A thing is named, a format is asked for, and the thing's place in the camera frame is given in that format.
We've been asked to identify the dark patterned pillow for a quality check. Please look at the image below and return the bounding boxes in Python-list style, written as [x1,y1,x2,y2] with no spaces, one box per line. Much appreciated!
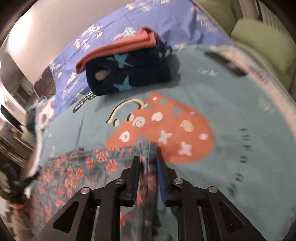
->
[34,67,56,99]

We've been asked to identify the green pillow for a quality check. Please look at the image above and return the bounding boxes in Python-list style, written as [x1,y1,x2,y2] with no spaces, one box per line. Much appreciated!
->
[193,0,236,35]
[230,18,295,73]

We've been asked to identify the folded coral red garment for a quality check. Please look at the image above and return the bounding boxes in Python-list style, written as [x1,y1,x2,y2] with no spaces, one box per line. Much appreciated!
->
[75,27,159,74]

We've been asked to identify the folded navy star garment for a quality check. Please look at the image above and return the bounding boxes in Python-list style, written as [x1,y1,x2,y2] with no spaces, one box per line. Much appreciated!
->
[85,38,173,96]

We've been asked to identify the green pillow near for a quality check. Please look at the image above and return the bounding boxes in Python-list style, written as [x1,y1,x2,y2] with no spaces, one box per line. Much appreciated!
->
[230,18,295,73]

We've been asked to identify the black remote control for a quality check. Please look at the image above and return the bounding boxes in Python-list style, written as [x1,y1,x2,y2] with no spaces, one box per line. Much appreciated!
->
[204,51,246,77]

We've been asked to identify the teal printed bed blanket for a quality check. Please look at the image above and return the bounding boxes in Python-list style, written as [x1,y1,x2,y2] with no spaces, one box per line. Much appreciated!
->
[40,46,295,240]

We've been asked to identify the green pillow far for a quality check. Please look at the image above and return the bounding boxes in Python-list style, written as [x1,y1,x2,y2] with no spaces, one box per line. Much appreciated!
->
[193,0,236,35]

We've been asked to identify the teal floral patterned garment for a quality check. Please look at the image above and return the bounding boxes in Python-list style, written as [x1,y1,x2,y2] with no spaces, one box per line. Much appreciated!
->
[30,141,173,240]

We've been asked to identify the purple tree print sheet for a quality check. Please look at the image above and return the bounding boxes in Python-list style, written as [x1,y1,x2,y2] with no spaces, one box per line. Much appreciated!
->
[48,0,232,121]

